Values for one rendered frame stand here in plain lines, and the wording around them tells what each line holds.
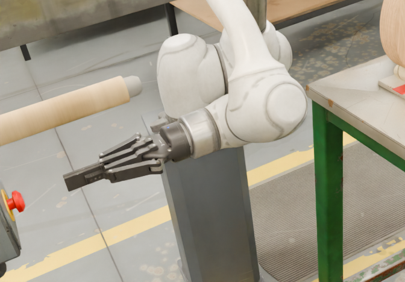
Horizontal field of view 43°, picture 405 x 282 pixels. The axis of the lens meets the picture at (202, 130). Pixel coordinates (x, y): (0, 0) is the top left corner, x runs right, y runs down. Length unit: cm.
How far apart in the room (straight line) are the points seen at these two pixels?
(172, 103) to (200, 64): 14
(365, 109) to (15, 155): 232
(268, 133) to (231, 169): 73
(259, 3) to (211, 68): 23
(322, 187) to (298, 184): 104
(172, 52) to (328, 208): 59
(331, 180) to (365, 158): 121
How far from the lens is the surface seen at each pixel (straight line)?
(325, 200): 138
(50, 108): 58
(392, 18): 107
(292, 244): 212
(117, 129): 304
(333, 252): 152
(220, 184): 158
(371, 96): 118
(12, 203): 96
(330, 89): 121
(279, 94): 81
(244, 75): 86
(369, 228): 219
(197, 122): 97
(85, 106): 58
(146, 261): 216
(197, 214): 162
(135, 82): 60
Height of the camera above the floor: 151
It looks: 32 degrees down
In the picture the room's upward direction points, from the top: 10 degrees counter-clockwise
